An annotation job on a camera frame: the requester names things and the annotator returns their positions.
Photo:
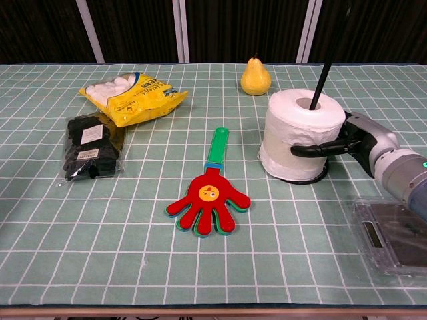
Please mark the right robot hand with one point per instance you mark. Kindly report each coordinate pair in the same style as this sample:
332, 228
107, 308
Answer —
360, 133

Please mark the white toilet paper roll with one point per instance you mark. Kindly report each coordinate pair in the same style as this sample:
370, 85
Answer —
293, 130

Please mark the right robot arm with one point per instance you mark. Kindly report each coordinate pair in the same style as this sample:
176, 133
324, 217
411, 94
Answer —
403, 176

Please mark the red green hand clapper toy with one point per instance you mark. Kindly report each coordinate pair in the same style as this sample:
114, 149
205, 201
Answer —
210, 196

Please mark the green checkered tablecloth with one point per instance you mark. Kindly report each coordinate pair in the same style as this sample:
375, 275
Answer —
166, 260

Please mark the clear digital pocket scale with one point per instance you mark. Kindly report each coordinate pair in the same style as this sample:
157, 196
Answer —
390, 233

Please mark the yellow pear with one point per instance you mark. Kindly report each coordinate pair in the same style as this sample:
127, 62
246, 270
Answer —
255, 78

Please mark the yellow cotton ball bag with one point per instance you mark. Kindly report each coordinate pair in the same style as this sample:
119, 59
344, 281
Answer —
140, 96

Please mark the black gloves in plastic bag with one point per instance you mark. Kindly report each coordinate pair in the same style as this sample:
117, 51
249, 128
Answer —
91, 146

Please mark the white vertical frame post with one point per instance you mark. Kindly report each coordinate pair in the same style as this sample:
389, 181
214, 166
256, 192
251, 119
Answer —
181, 30
90, 30
307, 30

